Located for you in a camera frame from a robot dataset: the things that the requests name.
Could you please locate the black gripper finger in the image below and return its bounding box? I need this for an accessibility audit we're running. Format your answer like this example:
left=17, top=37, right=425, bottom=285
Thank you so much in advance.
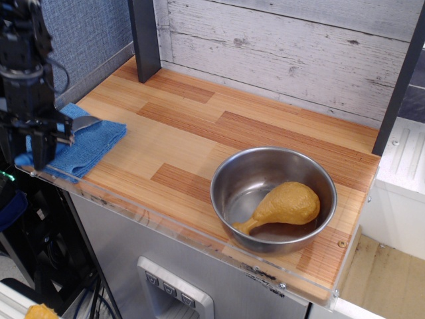
left=31, top=131, right=57, bottom=171
left=1, top=126, right=12, bottom=163

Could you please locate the yellow object bottom left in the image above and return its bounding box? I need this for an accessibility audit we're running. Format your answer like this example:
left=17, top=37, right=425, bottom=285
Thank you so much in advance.
left=24, top=304, right=59, bottom=319

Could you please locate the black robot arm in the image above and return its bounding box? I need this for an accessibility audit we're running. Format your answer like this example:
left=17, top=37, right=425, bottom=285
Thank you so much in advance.
left=1, top=1, right=74, bottom=171

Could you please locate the white toy sink unit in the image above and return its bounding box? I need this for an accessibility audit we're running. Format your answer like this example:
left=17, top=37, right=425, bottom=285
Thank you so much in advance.
left=359, top=118, right=424, bottom=259

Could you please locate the dark grey right post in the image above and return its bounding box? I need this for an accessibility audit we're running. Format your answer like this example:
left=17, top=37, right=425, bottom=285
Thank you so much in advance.
left=372, top=1, right=424, bottom=156

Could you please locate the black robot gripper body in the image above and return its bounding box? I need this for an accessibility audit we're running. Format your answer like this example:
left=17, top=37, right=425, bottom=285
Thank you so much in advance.
left=1, top=68, right=74, bottom=145

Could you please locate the clear acrylic table guard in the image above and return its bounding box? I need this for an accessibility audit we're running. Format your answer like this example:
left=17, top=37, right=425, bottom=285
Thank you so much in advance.
left=1, top=95, right=381, bottom=312

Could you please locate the blue handled metal spoon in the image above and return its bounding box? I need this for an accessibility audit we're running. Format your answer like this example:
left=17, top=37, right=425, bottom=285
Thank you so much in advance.
left=15, top=116, right=101, bottom=166

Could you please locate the silver toy fridge cabinet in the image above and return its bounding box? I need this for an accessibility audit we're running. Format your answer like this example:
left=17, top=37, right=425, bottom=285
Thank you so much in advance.
left=70, top=194, right=310, bottom=318

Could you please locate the stainless steel bowl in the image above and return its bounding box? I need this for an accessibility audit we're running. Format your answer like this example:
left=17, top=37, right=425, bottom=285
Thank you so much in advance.
left=210, top=146, right=337, bottom=254

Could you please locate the dark grey post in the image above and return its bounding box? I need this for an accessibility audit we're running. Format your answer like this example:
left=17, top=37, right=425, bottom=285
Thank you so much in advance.
left=372, top=1, right=424, bottom=156
left=127, top=0, right=161, bottom=83

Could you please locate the toy chicken drumstick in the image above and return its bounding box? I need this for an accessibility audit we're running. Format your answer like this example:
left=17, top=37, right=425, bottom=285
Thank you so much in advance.
left=232, top=181, right=321, bottom=235

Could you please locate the blue fabric partition panel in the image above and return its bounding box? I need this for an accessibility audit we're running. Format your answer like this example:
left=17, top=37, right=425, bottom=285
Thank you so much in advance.
left=41, top=1, right=133, bottom=91

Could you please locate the blue folded cloth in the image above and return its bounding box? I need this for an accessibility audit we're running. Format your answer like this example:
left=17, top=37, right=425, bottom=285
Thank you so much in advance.
left=25, top=102, right=128, bottom=184

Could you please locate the dark grey left post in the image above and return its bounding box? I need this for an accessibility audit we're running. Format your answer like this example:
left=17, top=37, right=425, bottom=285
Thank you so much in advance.
left=127, top=0, right=161, bottom=83

